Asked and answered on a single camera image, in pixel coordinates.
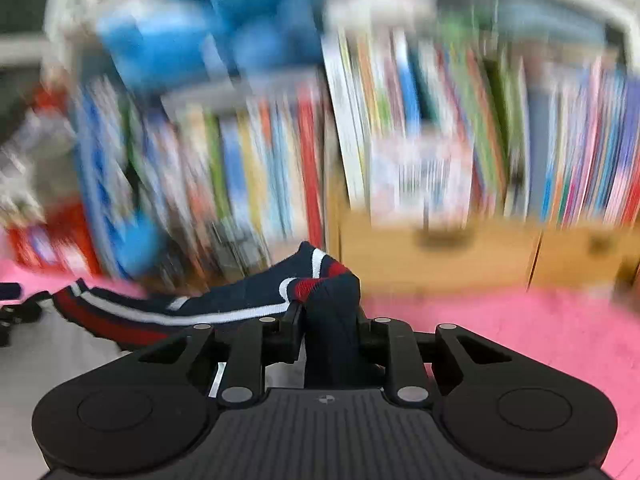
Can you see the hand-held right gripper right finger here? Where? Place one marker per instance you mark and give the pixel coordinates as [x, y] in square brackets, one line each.
[370, 335]

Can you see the red plastic crate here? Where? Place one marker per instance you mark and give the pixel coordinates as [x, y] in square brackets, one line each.
[65, 240]

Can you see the row of books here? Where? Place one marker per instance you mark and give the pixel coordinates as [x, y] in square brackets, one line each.
[400, 110]

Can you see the navy striped sweater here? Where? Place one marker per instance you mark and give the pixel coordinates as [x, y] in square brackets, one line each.
[330, 310]

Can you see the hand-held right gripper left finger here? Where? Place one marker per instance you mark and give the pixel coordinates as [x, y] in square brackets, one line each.
[290, 335]

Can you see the blue plush toy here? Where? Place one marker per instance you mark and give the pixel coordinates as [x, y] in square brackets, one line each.
[240, 10]

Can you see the blue plush ball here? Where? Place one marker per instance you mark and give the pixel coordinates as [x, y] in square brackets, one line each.
[140, 245]

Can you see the pink mat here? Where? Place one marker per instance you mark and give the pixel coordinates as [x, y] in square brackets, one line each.
[525, 320]

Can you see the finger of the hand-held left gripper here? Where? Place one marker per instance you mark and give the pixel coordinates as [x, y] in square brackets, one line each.
[22, 312]

